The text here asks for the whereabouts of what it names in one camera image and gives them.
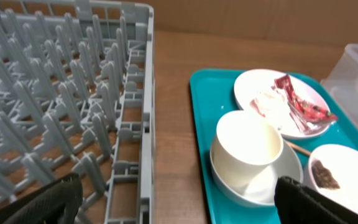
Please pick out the teal plastic tray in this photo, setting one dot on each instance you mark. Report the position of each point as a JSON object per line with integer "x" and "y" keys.
{"x": 212, "y": 96}

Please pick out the grey shallow bowl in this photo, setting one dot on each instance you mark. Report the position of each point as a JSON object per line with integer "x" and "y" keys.
{"x": 260, "y": 192}

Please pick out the small white plate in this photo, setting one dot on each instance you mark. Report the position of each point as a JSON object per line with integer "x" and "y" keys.
{"x": 342, "y": 162}

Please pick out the red snack wrapper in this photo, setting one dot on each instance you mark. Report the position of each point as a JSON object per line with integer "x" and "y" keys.
{"x": 307, "y": 116}

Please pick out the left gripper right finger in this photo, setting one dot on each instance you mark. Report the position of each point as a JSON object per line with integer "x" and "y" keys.
{"x": 299, "y": 204}

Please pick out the large white plate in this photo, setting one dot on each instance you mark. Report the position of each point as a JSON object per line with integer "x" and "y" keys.
{"x": 253, "y": 83}

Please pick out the grey dishwasher rack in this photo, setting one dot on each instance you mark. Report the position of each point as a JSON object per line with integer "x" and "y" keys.
{"x": 77, "y": 86}

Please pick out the wooden chopstick upper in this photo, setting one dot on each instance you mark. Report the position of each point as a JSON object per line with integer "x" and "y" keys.
{"x": 298, "y": 149}

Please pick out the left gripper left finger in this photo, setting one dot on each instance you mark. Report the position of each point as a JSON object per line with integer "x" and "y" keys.
{"x": 56, "y": 202}

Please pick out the white cup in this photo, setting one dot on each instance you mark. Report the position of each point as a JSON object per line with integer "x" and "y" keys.
{"x": 244, "y": 145}

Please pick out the brown food scrap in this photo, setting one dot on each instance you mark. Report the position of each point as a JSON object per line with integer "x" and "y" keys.
{"x": 323, "y": 176}

